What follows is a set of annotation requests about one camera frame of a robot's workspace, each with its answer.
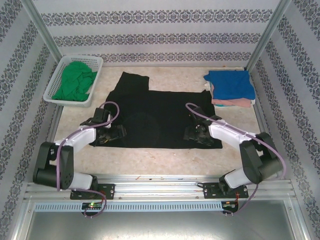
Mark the black t-shirt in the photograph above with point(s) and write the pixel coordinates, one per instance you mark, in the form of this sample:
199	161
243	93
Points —
162	112

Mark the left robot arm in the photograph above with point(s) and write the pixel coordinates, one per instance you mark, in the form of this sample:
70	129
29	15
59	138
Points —
82	136

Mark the light teal folded t-shirt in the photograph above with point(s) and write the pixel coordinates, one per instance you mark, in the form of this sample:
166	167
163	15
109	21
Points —
220	106

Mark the pink folded t-shirt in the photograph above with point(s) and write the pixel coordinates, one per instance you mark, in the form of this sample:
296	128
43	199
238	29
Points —
230	102

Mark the green t-shirt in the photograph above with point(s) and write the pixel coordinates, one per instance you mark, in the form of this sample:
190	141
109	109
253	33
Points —
72	82

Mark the small circuit board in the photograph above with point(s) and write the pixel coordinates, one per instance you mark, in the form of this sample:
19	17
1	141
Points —
230	204
92	205

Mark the white plastic basket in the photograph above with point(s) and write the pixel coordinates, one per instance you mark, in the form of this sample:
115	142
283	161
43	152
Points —
82	59

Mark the metal sheet panel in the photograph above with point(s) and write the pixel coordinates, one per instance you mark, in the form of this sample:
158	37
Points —
160	225

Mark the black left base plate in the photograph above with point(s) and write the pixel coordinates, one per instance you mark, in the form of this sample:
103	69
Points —
107	191

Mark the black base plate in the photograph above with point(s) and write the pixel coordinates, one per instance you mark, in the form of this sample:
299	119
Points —
211	191
107	191

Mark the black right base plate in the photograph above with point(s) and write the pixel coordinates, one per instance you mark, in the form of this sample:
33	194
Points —
211	191

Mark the aluminium mounting rail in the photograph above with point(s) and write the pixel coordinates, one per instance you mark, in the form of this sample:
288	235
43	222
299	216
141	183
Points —
160	188

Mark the aluminium frame post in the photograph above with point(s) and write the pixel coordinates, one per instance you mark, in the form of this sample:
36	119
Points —
271	30
43	30

